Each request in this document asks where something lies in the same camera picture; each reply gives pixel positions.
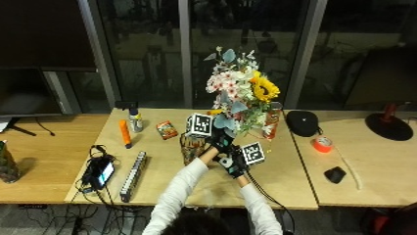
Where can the person's left hand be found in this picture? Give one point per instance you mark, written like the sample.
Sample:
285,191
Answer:
218,141

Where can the person's right hand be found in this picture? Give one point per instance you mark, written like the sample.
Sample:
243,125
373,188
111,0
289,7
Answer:
235,164

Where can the artificial flower bouquet with sunflower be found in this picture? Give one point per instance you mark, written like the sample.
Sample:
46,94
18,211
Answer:
241,88

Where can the white marker cube right glove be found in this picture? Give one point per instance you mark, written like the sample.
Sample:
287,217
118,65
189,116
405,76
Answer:
253,153

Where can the white marker cube glove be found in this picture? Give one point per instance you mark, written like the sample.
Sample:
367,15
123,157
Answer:
253,153
199,125

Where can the white marker cube left glove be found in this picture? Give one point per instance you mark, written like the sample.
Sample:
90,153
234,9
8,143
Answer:
199,125

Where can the tall red-orange glass vase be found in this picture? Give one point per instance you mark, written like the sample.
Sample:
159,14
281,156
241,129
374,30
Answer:
271,122

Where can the small orange snack packet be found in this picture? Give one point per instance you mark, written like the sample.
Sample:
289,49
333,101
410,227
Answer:
166,130

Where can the orange tape roll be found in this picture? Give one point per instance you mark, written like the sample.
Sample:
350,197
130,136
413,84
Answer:
322,144

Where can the spray bottle with black trigger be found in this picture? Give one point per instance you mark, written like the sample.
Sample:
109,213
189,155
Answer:
134,119

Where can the orange marker pen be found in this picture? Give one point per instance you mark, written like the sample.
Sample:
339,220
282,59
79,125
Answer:
125,133

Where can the black computer mouse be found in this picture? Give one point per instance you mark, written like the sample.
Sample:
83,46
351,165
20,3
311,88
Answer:
334,174

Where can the long silver power strip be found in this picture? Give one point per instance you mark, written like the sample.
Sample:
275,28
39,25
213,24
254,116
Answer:
131,176

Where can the black phone with lit screen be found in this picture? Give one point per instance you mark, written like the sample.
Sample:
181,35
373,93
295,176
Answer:
99,172

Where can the red and black bag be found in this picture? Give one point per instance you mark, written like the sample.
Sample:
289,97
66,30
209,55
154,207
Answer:
383,220

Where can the black computer monitor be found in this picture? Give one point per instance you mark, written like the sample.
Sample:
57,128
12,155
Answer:
24,93

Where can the dark green patterned vase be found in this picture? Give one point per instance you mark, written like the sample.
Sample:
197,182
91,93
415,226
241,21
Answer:
8,164

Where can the grey window frame post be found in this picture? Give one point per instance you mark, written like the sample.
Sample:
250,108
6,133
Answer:
185,54
303,54
101,55

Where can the black round base red post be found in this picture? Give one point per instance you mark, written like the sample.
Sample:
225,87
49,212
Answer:
387,125

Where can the large dark wall screen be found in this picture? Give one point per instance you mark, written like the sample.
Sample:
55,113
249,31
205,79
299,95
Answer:
42,32

